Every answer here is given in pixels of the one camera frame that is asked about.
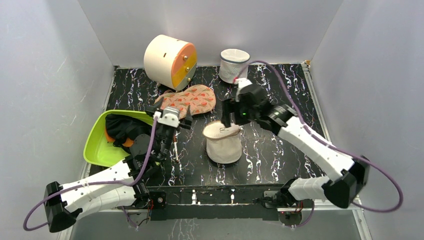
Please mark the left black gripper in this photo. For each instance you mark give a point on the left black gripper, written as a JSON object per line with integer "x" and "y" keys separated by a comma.
{"x": 186, "y": 121}

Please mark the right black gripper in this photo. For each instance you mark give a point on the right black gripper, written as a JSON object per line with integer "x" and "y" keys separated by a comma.
{"x": 230, "y": 108}

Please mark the round white mesh laundry bag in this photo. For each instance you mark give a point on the round white mesh laundry bag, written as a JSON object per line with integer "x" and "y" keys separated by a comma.
{"x": 223, "y": 144}

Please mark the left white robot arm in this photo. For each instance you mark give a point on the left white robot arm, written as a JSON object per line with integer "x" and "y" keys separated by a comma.
{"x": 122, "y": 184}

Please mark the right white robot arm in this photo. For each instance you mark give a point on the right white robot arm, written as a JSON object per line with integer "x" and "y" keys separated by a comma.
{"x": 344, "y": 176}

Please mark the red white marker pen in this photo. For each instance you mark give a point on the red white marker pen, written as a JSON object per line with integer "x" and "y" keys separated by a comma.
{"x": 176, "y": 154}

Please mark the floral pink mesh pouch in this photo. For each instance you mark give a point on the floral pink mesh pouch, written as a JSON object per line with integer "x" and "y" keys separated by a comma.
{"x": 199, "y": 98}

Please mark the white mesh cylinder basket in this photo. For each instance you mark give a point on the white mesh cylinder basket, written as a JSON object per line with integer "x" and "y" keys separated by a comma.
{"x": 232, "y": 61}

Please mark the black clothing in basin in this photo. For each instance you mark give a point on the black clothing in basin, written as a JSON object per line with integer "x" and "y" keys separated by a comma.
{"x": 122, "y": 127}

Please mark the orange cloth in basin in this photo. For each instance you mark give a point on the orange cloth in basin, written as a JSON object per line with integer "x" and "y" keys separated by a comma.
{"x": 128, "y": 143}

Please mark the round cream drawer box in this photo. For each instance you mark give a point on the round cream drawer box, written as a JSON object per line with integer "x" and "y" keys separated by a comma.
{"x": 170, "y": 61}

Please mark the green plastic basin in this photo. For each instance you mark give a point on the green plastic basin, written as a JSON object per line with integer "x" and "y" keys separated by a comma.
{"x": 97, "y": 150}

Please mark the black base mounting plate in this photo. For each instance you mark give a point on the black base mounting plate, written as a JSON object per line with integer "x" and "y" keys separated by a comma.
{"x": 246, "y": 201}

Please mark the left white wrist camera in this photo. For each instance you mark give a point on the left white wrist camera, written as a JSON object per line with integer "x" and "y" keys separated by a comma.
{"x": 170, "y": 117}

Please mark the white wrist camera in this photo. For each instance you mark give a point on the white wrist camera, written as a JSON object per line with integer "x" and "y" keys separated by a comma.
{"x": 170, "y": 117}
{"x": 241, "y": 83}

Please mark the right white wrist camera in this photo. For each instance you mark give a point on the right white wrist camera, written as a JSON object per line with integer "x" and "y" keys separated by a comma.
{"x": 241, "y": 83}

